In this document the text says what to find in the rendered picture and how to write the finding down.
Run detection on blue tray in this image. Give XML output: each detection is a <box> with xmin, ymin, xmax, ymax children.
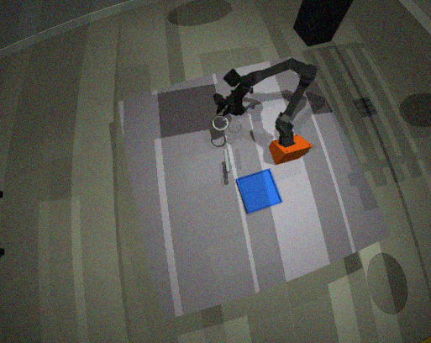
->
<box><xmin>236</xmin><ymin>168</ymin><xmax>282</xmax><ymax>214</ymax></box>

